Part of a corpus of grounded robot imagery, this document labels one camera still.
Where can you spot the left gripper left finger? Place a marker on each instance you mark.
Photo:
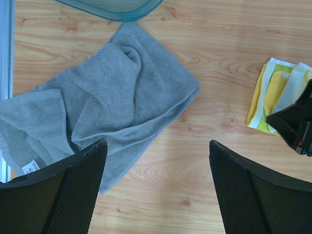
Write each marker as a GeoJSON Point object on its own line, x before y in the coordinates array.
{"type": "Point", "coordinates": [57, 199]}

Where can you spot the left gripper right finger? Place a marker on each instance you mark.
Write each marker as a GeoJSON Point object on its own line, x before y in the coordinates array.
{"type": "Point", "coordinates": [255, 199]}

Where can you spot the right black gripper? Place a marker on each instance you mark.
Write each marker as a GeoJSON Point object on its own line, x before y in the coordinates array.
{"type": "Point", "coordinates": [294, 124]}

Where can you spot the yellow green patterned towel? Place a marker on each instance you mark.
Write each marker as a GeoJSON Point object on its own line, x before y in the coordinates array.
{"type": "Point", "coordinates": [279, 85]}

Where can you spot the grey towel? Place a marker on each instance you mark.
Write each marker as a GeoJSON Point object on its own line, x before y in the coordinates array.
{"type": "Point", "coordinates": [126, 94]}

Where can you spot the teal transparent plastic tub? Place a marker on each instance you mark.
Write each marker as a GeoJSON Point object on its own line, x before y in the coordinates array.
{"type": "Point", "coordinates": [115, 10]}

